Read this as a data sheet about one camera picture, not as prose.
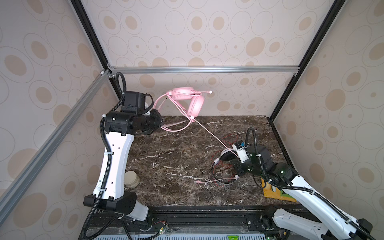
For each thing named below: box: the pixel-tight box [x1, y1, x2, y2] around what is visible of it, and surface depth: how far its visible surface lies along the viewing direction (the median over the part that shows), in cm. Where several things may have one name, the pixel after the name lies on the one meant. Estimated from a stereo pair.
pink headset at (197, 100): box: [170, 87, 213, 118], surface depth 59 cm
